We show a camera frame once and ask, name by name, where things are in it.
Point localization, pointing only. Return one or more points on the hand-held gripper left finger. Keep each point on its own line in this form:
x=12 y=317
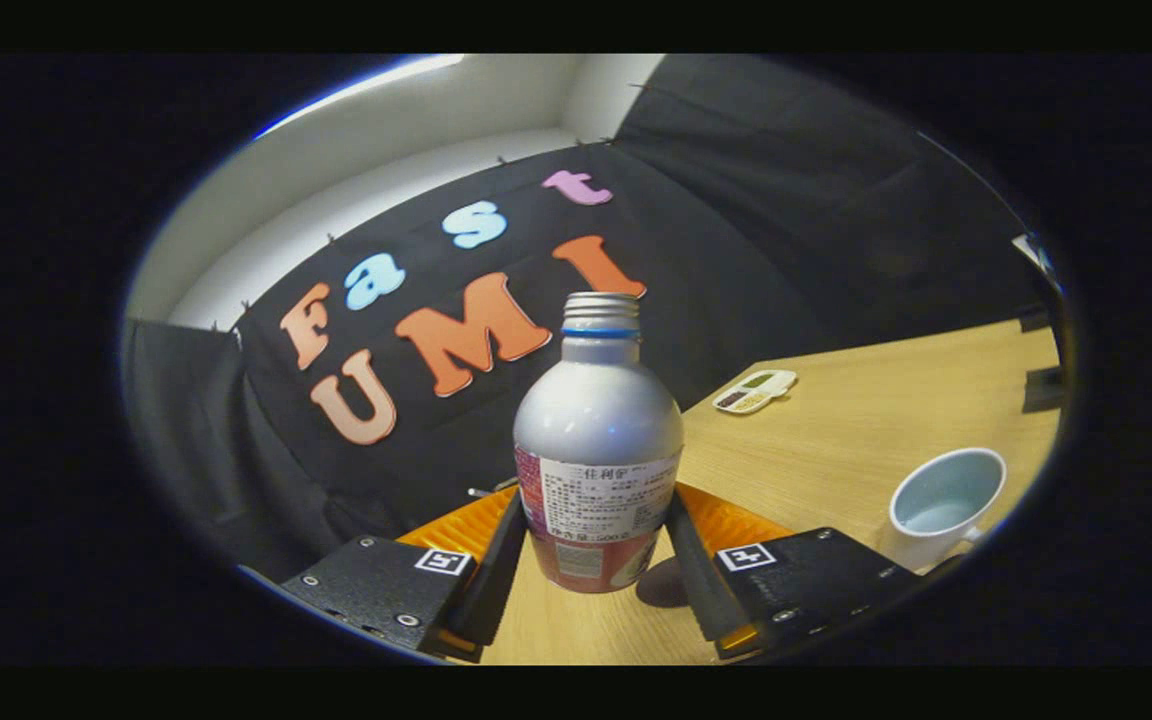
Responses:
x=498 y=580

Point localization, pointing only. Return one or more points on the white compartment tray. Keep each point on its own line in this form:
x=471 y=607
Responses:
x=754 y=392

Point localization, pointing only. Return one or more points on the round dark brown coaster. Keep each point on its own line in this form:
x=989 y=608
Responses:
x=661 y=585

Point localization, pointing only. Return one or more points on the wooden table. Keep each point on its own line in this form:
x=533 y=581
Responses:
x=836 y=400

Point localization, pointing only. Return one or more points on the black table clamp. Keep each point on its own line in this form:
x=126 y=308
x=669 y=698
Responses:
x=1035 y=318
x=1043 y=390

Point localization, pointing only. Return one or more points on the black backdrop cloth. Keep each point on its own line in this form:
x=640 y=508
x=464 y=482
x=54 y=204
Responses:
x=756 y=200

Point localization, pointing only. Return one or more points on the silver juice bottle red label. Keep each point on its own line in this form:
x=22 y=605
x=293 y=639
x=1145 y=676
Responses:
x=596 y=430

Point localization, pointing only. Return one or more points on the white ceramic cup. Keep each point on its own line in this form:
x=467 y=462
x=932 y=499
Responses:
x=921 y=540

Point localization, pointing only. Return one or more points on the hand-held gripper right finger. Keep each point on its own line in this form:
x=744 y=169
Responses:
x=694 y=585

